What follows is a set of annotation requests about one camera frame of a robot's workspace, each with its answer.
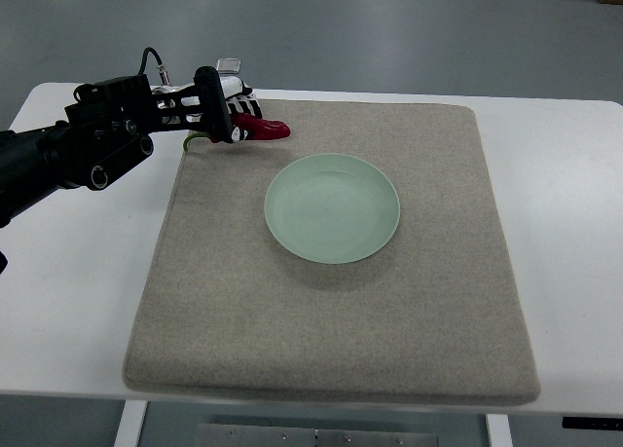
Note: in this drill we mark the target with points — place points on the white table leg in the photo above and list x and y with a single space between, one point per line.
131 423
498 429

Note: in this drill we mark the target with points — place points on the left white table leg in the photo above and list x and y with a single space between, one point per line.
131 423

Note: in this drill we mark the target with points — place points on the beige fabric mat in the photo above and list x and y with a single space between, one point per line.
433 317

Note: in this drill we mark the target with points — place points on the black table control panel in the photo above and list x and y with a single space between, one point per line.
593 423

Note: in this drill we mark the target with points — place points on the pale green plate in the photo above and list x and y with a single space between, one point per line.
332 209

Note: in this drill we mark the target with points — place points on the clear plastic floor piece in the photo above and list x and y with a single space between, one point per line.
228 65

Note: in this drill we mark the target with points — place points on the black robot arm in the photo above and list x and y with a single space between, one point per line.
106 134

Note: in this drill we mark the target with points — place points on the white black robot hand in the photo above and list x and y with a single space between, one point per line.
241 106

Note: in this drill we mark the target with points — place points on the red pepper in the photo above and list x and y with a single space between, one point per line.
265 128

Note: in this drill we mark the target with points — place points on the right white table leg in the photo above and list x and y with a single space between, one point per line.
498 429

